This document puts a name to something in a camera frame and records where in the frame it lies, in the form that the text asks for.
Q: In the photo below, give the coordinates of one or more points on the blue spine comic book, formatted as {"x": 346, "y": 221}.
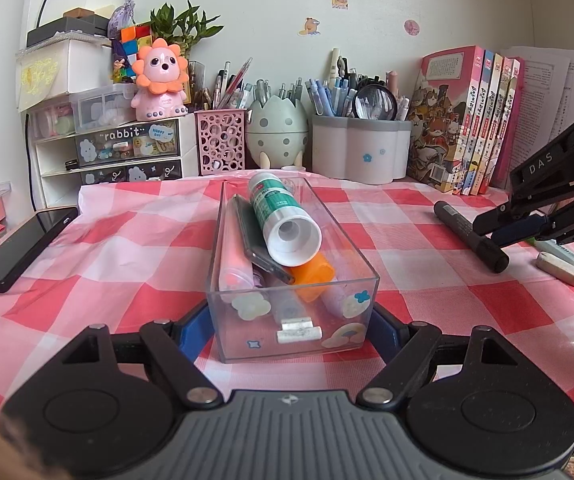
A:
{"x": 478, "y": 113}

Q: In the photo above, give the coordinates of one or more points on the pink lion toy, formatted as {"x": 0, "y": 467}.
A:
{"x": 161, "y": 72}

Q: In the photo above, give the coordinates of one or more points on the magnifying glass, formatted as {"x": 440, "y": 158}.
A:
{"x": 375, "y": 102}

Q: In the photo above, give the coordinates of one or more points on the pink perforated pen holder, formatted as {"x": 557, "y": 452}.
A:
{"x": 221, "y": 136}

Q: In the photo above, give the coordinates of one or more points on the red pink spine comic book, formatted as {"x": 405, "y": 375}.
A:
{"x": 498, "y": 87}

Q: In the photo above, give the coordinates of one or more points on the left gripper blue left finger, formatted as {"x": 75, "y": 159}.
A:
{"x": 194, "y": 331}

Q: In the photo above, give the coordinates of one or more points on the white spine comic book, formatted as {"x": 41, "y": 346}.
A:
{"x": 507, "y": 115}

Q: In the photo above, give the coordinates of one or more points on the dirty white eraser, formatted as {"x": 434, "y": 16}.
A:
{"x": 556, "y": 267}

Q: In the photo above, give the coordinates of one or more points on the pink checkered table cloth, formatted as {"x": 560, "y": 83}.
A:
{"x": 141, "y": 251}

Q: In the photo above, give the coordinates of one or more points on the blue grey pen case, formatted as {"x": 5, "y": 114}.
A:
{"x": 285, "y": 304}

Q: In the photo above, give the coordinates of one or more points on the lilac clear gel pen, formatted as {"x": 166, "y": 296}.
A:
{"x": 339, "y": 301}

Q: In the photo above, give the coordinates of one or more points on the black marker pen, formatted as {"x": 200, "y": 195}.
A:
{"x": 490, "y": 254}

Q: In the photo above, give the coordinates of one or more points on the stack of printed papers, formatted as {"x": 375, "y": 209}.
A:
{"x": 546, "y": 107}

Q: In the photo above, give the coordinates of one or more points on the rubik's cube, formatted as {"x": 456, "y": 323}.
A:
{"x": 125, "y": 50}

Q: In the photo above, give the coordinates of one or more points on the orange cap highlighter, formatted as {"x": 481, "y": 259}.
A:
{"x": 311, "y": 278}

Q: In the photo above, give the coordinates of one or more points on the black lead refill case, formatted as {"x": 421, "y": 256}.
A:
{"x": 254, "y": 244}

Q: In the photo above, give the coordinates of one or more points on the grey white flower pen holder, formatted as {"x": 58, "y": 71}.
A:
{"x": 360, "y": 150}

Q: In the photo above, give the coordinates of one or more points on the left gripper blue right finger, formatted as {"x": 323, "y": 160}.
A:
{"x": 387, "y": 334}

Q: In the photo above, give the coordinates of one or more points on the purple cartoon pen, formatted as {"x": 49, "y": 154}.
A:
{"x": 258, "y": 278}

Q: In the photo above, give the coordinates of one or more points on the white mini drawer unit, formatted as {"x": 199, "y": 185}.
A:
{"x": 92, "y": 137}

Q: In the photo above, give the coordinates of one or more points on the green cap highlighter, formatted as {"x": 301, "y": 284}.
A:
{"x": 551, "y": 247}

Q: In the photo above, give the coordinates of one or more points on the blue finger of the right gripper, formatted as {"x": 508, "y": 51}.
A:
{"x": 520, "y": 230}

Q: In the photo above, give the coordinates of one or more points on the cream spine comic book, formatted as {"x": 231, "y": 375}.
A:
{"x": 486, "y": 101}

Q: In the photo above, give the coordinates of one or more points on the bamboo plant in pot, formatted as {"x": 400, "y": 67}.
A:
{"x": 186, "y": 29}

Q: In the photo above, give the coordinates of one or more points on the black smartphone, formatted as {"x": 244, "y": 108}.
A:
{"x": 19, "y": 250}

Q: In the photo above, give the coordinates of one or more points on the clear plastic organizer tray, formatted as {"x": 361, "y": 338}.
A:
{"x": 242, "y": 319}

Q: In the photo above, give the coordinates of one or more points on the green white glue stick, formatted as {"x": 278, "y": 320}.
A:
{"x": 291, "y": 235}

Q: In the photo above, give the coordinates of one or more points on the green egg pen holder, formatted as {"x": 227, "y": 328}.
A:
{"x": 277, "y": 134}

